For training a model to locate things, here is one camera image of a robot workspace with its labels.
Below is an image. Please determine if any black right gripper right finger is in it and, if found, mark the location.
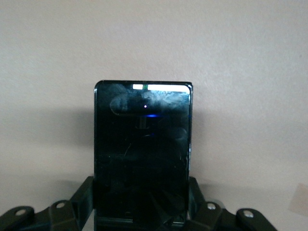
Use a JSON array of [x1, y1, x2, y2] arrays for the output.
[[189, 177, 281, 231]]

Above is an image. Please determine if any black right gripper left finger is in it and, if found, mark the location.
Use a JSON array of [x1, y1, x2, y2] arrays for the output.
[[0, 176, 96, 231]]

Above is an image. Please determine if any long black smartphone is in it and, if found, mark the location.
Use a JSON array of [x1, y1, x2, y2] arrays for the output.
[[92, 80, 194, 231]]

